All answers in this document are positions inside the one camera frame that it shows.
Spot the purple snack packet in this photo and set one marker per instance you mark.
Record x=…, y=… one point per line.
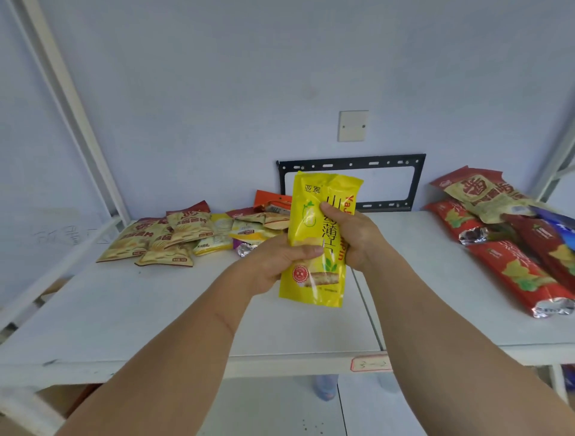
x=245, y=248

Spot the black wall mount bracket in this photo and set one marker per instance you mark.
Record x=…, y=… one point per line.
x=350, y=162

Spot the flat beige and red packet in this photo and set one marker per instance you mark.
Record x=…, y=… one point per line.
x=269, y=220

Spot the long red snack packet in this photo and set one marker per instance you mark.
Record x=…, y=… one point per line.
x=516, y=274
x=456, y=220
x=546, y=245

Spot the person's left thumb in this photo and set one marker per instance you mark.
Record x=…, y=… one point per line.
x=305, y=254

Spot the pale yellow snack packet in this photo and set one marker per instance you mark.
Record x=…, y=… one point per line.
x=213, y=242

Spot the person's left hand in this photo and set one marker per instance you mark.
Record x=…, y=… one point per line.
x=265, y=265

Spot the orange snack packet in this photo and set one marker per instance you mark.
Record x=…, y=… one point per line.
x=269, y=198

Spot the large beige and red packet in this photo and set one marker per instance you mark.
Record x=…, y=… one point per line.
x=483, y=193

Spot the person's right thumb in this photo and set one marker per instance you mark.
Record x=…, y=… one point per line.
x=331, y=213

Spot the blue snack packet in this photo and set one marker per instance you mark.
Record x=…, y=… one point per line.
x=561, y=224

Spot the person's right hand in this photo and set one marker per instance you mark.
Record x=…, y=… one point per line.
x=364, y=238

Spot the paper shelf label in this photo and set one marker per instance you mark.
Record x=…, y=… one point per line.
x=370, y=363

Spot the pale blue shoe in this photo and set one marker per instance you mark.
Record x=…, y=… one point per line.
x=325, y=387

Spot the person's left forearm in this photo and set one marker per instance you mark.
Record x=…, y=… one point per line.
x=179, y=355

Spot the white wall plate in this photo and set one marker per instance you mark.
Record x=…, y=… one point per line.
x=353, y=126

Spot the yellow and white snack packet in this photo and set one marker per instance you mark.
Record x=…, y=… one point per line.
x=251, y=230

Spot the white metal shelf rack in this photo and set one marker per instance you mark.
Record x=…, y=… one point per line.
x=134, y=366

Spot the beige chip packet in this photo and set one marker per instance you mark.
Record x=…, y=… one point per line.
x=123, y=245
x=191, y=222
x=161, y=238
x=166, y=257

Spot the person's right forearm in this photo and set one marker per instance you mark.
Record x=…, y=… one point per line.
x=449, y=350

